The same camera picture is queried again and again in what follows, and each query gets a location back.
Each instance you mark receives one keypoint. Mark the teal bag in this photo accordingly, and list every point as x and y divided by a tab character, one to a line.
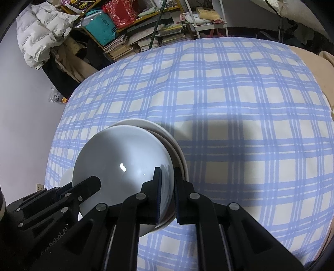
101	26

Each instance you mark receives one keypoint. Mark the large white bowl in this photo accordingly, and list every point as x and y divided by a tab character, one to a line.
120	161

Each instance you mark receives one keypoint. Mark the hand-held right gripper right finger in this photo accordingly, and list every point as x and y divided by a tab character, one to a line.
178	196

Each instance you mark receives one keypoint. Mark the dark pole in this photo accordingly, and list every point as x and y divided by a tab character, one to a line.
158	26

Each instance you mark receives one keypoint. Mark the pink plastic object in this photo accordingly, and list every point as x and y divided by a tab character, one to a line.
215	32

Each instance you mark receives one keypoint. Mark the pink patterned bag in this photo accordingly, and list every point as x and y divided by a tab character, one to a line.
75	5

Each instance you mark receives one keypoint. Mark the blue checkered tablecloth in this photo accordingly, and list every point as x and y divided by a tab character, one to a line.
234	117

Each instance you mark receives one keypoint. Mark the bamboo shelf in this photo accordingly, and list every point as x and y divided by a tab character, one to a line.
130	26

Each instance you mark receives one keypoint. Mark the white metal cart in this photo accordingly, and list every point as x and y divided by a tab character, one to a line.
224	19

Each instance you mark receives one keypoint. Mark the white plastic bag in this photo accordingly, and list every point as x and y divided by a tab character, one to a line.
194	18

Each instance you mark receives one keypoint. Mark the stack of books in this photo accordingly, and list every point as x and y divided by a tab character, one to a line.
117	48

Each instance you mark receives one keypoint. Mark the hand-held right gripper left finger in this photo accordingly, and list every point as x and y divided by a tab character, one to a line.
157	194

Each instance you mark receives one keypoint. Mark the brown paper envelope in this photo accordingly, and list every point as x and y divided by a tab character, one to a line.
207	13

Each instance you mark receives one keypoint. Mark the white puffer jacket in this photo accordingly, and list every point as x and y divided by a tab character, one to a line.
39	31

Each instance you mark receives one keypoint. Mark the red patterned bag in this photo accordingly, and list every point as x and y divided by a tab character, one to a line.
120	13

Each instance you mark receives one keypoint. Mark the printed plastic bag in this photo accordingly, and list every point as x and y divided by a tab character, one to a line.
56	96

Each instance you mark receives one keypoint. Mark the wall socket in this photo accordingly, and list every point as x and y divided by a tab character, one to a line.
39	186

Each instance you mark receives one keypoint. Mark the white folded mattress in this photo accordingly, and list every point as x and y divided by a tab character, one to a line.
287	7

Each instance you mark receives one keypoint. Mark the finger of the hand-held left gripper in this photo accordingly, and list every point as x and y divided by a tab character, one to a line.
88	186

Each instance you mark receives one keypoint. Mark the black hanging garment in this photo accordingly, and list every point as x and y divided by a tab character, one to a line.
96	54

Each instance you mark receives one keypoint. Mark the beige hanging trousers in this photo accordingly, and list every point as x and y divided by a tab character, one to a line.
78	65

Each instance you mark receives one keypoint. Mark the light green cloth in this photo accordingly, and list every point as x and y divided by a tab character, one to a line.
148	12

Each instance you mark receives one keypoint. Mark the black hanging pants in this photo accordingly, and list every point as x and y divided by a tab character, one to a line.
60	78

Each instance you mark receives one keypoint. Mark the beige blanket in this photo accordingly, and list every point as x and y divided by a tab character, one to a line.
313	67

